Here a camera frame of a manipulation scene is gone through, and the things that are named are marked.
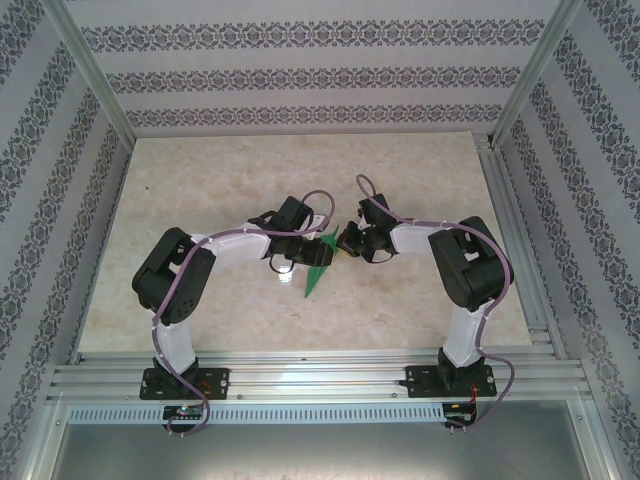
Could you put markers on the green paper sheet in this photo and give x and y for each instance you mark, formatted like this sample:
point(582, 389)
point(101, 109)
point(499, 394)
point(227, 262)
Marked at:
point(315, 280)

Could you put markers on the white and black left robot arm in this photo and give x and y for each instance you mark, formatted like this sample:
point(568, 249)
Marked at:
point(235, 250)

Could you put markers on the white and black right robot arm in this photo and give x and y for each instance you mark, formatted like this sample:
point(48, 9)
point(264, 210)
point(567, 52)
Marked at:
point(470, 270)

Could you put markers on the grey metal panel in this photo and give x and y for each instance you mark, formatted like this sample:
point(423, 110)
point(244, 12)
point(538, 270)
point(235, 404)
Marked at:
point(320, 450)

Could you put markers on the small dark circuit board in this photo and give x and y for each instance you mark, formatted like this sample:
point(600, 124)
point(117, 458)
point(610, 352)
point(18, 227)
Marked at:
point(457, 412)

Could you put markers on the circuit board with green light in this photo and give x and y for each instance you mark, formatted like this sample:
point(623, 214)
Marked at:
point(185, 411)

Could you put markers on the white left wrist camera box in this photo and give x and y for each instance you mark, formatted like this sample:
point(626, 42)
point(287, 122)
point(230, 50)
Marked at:
point(316, 226)

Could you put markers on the long aluminium base rail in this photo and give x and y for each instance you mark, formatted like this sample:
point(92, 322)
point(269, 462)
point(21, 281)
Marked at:
point(320, 375)

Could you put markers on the aluminium side rail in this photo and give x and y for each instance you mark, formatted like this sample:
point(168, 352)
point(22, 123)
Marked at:
point(505, 200)

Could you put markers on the aluminium frame post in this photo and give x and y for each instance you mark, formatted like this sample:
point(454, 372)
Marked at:
point(90, 70)
point(535, 70)

